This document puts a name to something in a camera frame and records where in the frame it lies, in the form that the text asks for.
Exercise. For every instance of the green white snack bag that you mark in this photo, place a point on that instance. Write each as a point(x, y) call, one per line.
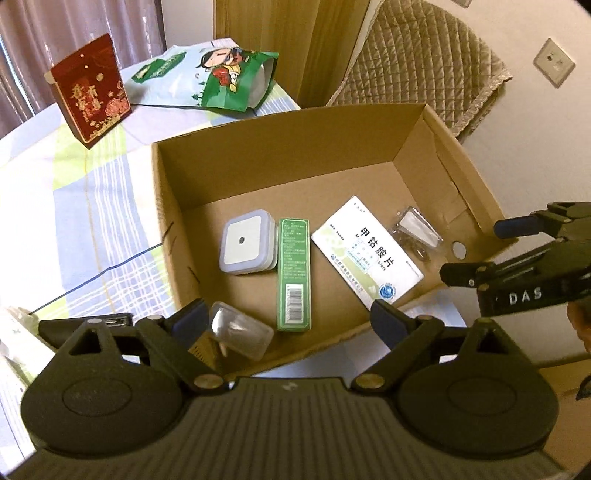
point(202, 76)

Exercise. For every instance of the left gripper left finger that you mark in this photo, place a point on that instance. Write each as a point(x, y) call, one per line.
point(168, 342)

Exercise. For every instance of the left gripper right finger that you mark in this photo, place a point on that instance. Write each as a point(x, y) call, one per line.
point(407, 338)

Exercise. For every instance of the clear plastic case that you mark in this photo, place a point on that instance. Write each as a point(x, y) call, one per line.
point(240, 332)

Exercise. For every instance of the red gift box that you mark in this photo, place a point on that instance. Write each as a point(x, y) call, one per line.
point(88, 88)

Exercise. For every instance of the green medicine box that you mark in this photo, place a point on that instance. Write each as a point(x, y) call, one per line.
point(294, 276)

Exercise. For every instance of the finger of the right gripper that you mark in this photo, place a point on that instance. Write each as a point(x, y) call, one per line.
point(529, 225)
point(469, 275)

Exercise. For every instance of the white square night light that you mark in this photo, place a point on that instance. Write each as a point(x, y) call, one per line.
point(249, 243)

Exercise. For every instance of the white wall socket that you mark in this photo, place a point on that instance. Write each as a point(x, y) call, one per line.
point(554, 63)

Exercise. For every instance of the wooden door panel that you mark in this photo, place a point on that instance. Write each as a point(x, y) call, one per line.
point(314, 40)

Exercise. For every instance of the mauve curtain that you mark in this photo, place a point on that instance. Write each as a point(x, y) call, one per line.
point(36, 35)

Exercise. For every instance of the clear box with clips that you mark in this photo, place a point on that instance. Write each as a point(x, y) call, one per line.
point(416, 234)

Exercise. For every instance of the person's right hand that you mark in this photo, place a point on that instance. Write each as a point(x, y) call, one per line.
point(579, 315)

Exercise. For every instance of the quilted chair cover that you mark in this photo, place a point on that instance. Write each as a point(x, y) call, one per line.
point(417, 52)

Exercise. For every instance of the brown cardboard box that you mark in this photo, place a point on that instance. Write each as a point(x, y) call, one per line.
point(306, 164)

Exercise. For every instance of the checkered tablecloth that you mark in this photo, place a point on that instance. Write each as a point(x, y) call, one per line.
point(99, 407)

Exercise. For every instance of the white medicine box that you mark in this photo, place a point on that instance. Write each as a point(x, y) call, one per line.
point(365, 254)

